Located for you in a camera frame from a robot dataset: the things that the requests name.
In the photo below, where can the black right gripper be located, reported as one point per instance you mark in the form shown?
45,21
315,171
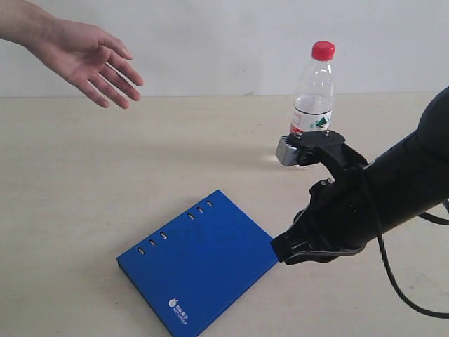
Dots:
338,221

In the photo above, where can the blue ring binder notebook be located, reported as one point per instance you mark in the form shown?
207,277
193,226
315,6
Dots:
193,268

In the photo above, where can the clear plastic water bottle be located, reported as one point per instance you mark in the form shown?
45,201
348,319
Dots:
315,91

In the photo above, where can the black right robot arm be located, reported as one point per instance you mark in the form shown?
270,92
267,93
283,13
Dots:
411,177

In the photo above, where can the person's bare forearm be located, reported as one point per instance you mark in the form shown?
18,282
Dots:
23,23

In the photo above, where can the person's open hand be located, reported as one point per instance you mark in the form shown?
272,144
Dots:
90,59

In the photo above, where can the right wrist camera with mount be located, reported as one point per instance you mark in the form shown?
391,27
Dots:
319,147

